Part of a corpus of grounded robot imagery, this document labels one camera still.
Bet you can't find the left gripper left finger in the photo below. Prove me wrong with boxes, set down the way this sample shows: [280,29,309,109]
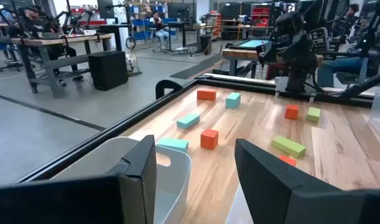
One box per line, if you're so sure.
[0,134,158,224]

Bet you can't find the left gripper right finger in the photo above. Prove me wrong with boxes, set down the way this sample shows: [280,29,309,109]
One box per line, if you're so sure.
[234,138,380,224]

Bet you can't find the orange long block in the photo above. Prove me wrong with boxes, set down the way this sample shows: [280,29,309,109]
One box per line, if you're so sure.
[197,88,217,101]
[278,154,297,167]

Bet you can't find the green long block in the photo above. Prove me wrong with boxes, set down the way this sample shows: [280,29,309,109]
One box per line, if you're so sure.
[271,134,307,159]
[306,106,322,123]

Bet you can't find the teal long block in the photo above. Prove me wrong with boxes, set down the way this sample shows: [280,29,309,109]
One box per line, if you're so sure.
[225,91,242,110]
[156,137,190,154]
[176,113,201,130]

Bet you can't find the orange cube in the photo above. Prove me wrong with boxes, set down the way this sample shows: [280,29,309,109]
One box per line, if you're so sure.
[200,128,220,151]
[284,104,300,121]

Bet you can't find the teal mat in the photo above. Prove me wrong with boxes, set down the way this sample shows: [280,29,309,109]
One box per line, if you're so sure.
[237,39,271,49]

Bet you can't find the wooden table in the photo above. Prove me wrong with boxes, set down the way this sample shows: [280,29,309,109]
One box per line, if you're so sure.
[221,37,325,78]

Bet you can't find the red storage bins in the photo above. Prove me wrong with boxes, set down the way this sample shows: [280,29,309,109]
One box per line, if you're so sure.
[251,6,271,27]

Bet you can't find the grey control box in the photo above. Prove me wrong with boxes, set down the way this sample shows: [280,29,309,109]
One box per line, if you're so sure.
[310,27,330,54]

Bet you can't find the black trash can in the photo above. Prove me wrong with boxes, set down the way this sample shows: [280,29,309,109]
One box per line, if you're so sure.
[199,34,213,56]

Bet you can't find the person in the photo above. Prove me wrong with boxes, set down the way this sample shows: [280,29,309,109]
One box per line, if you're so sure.
[316,2,380,88]
[7,5,85,87]
[148,11,171,53]

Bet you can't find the black floor mat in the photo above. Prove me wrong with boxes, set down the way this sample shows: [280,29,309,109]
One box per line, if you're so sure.
[170,54,224,80]

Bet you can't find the black monitor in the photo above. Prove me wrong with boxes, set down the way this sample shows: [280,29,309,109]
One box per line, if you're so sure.
[97,0,116,20]
[167,2,190,20]

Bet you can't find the black cabinet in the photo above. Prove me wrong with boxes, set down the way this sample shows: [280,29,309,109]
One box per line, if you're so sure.
[88,50,129,92]

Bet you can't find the black office chair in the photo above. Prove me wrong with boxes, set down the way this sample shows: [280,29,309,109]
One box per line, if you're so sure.
[0,37,25,73]

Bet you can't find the wooden workbench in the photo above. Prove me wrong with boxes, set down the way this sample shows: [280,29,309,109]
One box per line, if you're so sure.
[11,32,113,100]

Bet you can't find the black aluminium table frame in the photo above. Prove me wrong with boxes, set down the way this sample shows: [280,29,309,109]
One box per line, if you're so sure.
[14,70,380,184]

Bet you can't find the black frame hook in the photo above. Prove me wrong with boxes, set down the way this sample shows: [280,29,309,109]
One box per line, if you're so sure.
[155,79,183,101]

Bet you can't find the white translucent handled bin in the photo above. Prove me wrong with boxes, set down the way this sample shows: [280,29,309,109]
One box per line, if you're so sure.
[51,136,192,224]

